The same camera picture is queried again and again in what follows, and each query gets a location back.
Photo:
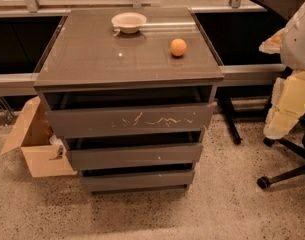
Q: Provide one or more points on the white bowl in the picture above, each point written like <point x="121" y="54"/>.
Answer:
<point x="129" y="23"/>

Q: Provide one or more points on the open cardboard box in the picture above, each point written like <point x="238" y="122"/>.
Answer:
<point x="32" y="134"/>

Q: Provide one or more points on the grey bottom drawer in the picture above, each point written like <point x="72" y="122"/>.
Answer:
<point x="130" y="182"/>

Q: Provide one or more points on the grey drawer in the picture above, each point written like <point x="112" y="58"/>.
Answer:
<point x="134" y="156"/>
<point x="130" y="120"/>
<point x="130" y="182"/>

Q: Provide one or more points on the grey top drawer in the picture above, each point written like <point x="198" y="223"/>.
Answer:
<point x="130" y="120"/>

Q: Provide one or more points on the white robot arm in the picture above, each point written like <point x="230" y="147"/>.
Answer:
<point x="292" y="51"/>

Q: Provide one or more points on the grey drawer cabinet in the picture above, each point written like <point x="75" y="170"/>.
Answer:
<point x="93" y="65"/>

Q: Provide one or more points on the orange fruit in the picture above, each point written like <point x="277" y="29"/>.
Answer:
<point x="178" y="47"/>

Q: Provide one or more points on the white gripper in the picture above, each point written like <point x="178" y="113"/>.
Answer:
<point x="298" y="40"/>

